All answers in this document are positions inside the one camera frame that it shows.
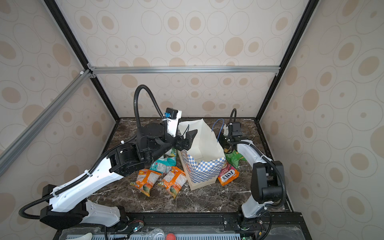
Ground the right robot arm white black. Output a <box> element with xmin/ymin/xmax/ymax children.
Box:
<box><xmin>219</xmin><ymin>119</ymin><xmax>287</xmax><ymax>228</ymax></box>

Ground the blue checkered paper bag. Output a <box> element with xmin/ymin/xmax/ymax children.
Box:
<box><xmin>178</xmin><ymin>119</ymin><xmax>226</xmax><ymax>191</ymax></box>

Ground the black corner frame post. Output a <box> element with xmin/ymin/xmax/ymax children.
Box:
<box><xmin>255</xmin><ymin>0</ymin><xmax>319</xmax><ymax>123</ymax></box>
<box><xmin>44</xmin><ymin>0</ymin><xmax>120</xmax><ymax>122</ymax></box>

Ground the teal white snack pack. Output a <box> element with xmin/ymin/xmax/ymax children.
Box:
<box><xmin>150</xmin><ymin>149</ymin><xmax>177</xmax><ymax>175</ymax></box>

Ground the clear plastic cup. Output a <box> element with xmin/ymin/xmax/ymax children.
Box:
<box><xmin>148</xmin><ymin>228</ymin><xmax>166</xmax><ymax>240</ymax></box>

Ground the orange white snack pack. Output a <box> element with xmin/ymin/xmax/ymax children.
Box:
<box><xmin>130</xmin><ymin>169</ymin><xmax>162</xmax><ymax>197</ymax></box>
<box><xmin>158</xmin><ymin>167</ymin><xmax>187</xmax><ymax>199</ymax></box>

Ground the black corner frame post left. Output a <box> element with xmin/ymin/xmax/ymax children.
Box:
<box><xmin>44</xmin><ymin>0</ymin><xmax>120</xmax><ymax>122</ymax></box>

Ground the aluminium rail back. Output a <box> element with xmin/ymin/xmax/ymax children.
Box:
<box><xmin>90</xmin><ymin>66</ymin><xmax>280</xmax><ymax>74</ymax></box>

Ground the aluminium rail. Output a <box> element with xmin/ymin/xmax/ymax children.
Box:
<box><xmin>1</xmin><ymin>70</ymin><xmax>91</xmax><ymax>175</ymax></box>
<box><xmin>90</xmin><ymin>66</ymin><xmax>280</xmax><ymax>74</ymax></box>

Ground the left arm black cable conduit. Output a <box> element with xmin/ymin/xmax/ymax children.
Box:
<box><xmin>18</xmin><ymin>84</ymin><xmax>169</xmax><ymax>220</ymax></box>

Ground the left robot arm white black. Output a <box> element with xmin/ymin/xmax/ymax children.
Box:
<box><xmin>39</xmin><ymin>123</ymin><xmax>198</xmax><ymax>231</ymax></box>

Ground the red emergency button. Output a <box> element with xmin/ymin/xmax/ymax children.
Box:
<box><xmin>166</xmin><ymin>233</ymin><xmax>177</xmax><ymax>240</ymax></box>

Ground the green corn snack bag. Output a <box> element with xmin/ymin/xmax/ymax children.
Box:
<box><xmin>225</xmin><ymin>150</ymin><xmax>246</xmax><ymax>169</ymax></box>

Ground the black corner frame post right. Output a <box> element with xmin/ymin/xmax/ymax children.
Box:
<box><xmin>255</xmin><ymin>0</ymin><xmax>319</xmax><ymax>123</ymax></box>

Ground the aluminium rail left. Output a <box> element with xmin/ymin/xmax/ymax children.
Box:
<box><xmin>1</xmin><ymin>70</ymin><xmax>91</xmax><ymax>175</ymax></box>

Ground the orange Foxs candy bag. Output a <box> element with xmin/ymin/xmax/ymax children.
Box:
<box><xmin>218</xmin><ymin>163</ymin><xmax>240</xmax><ymax>186</ymax></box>

